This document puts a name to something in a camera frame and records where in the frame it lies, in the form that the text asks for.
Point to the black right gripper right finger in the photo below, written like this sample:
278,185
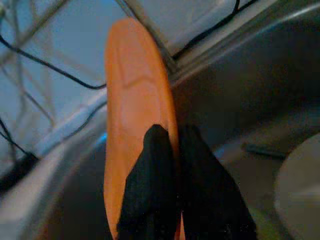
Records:
212,200

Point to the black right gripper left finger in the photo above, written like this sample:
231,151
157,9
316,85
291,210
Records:
150,195

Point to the orange plate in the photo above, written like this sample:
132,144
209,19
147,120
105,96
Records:
135,75

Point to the white bowl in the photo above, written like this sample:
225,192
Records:
300,187

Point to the stainless steel sink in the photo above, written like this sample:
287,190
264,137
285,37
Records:
250,100

